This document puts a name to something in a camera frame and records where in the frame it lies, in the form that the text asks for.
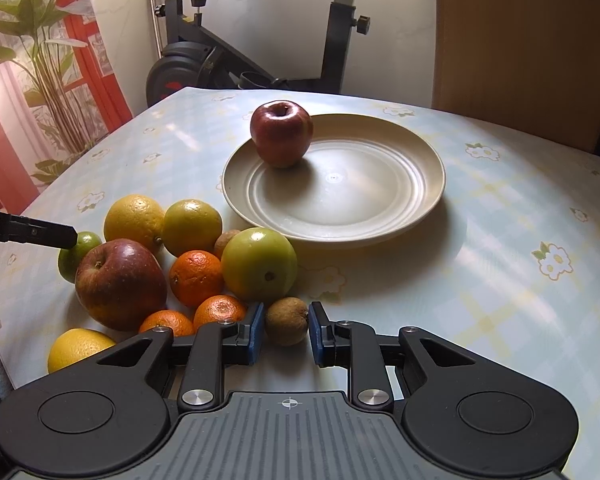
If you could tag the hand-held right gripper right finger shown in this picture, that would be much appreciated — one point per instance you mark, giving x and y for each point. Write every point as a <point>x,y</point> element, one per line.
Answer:
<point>317,336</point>

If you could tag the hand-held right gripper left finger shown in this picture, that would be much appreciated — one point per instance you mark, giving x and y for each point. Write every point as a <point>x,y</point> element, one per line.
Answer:
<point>255,334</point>

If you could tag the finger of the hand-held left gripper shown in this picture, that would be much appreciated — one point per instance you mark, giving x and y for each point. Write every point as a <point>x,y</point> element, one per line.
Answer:
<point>45,234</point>

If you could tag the small brown fruit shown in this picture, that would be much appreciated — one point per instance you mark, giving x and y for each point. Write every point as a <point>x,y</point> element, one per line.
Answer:
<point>224,244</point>
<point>286,321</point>

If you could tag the small green lime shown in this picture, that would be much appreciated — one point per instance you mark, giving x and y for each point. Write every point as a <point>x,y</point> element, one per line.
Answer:
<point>70,261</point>

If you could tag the orange tangerine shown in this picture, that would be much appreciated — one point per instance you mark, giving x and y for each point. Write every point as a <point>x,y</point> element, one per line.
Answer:
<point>167,322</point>
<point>196,277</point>
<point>219,310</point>

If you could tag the green apple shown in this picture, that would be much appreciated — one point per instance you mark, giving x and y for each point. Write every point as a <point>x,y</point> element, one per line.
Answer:
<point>259,264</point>

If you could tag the yellow orange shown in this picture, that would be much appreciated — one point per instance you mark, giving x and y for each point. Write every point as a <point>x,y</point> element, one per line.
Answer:
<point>132,220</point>

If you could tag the large red yellow apple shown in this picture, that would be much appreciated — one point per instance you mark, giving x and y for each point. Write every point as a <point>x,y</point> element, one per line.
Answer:
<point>120,285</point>

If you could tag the yellow-green orange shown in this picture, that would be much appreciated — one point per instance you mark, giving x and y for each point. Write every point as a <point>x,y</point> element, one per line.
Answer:
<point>192,227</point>

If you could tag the beige round plate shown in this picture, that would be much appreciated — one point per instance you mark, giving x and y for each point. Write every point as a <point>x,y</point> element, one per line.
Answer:
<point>360,200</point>

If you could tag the yellow lemon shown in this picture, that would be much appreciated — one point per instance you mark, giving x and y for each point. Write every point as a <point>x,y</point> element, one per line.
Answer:
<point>75,350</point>

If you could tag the green potted plant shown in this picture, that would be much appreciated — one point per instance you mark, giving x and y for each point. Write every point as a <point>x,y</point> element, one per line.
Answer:
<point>45,75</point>

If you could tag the red printed curtain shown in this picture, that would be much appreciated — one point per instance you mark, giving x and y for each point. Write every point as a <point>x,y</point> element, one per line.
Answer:
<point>105,85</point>

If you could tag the dark red apple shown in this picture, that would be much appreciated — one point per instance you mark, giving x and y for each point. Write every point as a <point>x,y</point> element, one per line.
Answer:
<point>280,132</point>

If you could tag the black exercise bike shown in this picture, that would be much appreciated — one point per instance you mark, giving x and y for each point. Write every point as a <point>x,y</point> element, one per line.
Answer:
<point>190,55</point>

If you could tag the wooden panel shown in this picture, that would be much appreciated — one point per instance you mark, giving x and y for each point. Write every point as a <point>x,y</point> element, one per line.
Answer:
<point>520,35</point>

